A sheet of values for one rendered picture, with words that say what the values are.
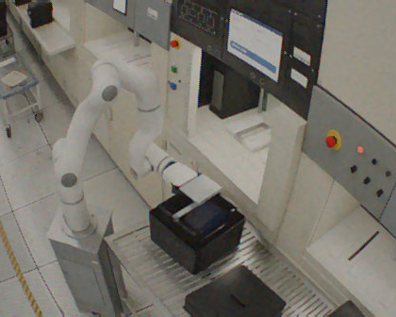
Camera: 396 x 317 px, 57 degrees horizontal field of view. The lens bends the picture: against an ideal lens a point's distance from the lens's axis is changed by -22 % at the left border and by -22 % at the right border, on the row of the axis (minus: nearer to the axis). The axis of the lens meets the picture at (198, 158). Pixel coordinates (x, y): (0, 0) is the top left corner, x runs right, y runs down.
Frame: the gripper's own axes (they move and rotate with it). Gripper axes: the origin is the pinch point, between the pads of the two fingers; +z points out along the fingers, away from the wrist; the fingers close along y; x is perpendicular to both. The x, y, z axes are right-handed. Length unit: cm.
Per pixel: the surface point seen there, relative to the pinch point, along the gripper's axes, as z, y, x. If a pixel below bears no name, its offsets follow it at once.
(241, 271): 29.6, 3.7, -19.8
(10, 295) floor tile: -78, 91, -106
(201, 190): 1.9, 0.8, 2.6
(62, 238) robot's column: -37, 48, -30
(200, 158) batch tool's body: -32, -33, -23
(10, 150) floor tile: -218, 20, -106
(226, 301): 36.6, 18.9, -19.7
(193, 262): 13.4, 13.7, -20.4
